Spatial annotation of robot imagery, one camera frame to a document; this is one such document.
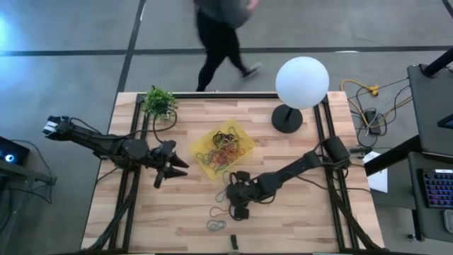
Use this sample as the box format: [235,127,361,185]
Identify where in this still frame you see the backlit computer keyboard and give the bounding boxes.
[423,169,453,209]

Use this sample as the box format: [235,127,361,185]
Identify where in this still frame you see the black device with blue light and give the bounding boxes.
[0,136,31,166]

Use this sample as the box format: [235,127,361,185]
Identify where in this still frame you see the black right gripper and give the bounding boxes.
[226,171,270,221]

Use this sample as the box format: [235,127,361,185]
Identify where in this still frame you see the green plant in white pot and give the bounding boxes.
[143,86,178,120]

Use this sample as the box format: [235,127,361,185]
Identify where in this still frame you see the white globe table lamp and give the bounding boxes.
[271,56,330,135]

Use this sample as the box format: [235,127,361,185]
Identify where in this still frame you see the dark grey desk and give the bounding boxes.
[406,63,453,157]

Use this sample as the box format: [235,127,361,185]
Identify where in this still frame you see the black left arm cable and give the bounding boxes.
[152,106,178,142]

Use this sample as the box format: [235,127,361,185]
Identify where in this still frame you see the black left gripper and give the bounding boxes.
[150,140,190,188]

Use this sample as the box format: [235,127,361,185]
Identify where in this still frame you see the black power brick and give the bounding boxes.
[364,109,382,135]

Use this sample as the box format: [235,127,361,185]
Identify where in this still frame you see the yellow rubber band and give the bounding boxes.
[226,126,246,149]

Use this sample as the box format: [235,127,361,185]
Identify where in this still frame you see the yellow translucent plastic bin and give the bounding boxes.
[188,118,256,181]

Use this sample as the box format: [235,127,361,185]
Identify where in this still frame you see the person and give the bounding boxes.
[193,0,263,92]

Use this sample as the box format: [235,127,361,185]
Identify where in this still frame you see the white paper sheet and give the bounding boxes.
[362,151,389,194]

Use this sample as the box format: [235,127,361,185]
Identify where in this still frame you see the black floor cables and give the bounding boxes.
[348,84,413,148]

